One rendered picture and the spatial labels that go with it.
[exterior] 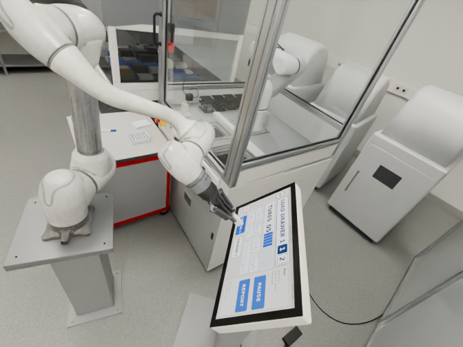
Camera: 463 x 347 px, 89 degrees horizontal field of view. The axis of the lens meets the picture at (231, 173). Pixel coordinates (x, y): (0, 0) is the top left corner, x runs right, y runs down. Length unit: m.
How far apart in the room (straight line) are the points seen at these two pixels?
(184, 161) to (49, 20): 0.54
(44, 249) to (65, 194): 0.26
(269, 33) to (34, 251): 1.22
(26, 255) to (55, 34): 0.82
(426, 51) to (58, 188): 3.94
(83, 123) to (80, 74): 0.32
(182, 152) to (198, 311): 1.28
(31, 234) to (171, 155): 0.75
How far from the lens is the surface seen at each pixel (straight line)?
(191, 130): 0.91
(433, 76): 3.99
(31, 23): 0.90
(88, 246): 1.22
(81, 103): 1.10
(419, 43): 4.04
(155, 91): 2.32
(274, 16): 0.93
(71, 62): 0.87
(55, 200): 1.14
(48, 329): 1.98
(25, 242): 1.31
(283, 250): 0.80
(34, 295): 2.11
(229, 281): 0.88
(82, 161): 1.22
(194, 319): 1.84
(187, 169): 0.82
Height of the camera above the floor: 1.78
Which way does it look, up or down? 39 degrees down
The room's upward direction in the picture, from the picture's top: 15 degrees clockwise
